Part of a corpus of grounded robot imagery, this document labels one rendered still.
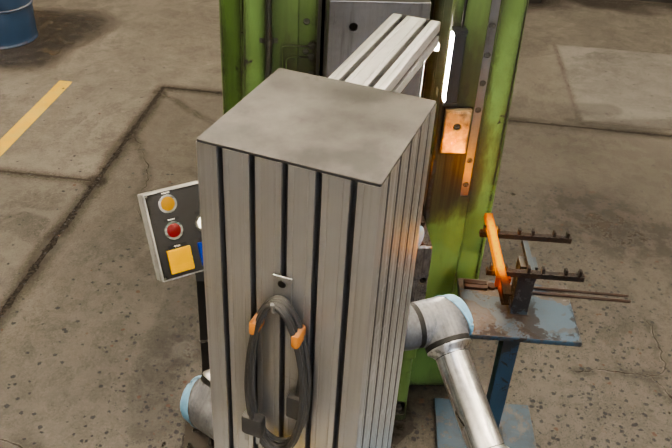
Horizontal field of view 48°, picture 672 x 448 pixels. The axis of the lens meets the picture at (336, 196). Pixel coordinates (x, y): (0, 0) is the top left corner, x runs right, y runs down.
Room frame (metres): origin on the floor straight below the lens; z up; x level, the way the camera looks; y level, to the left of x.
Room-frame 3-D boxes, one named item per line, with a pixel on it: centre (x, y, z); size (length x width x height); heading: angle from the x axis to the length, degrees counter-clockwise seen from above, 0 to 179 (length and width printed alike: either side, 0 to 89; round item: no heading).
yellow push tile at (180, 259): (1.87, 0.47, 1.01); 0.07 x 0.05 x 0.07; 121
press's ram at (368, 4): (2.38, -0.12, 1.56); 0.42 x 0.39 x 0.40; 6
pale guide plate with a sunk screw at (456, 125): (2.33, -0.40, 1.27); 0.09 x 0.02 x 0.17; 96
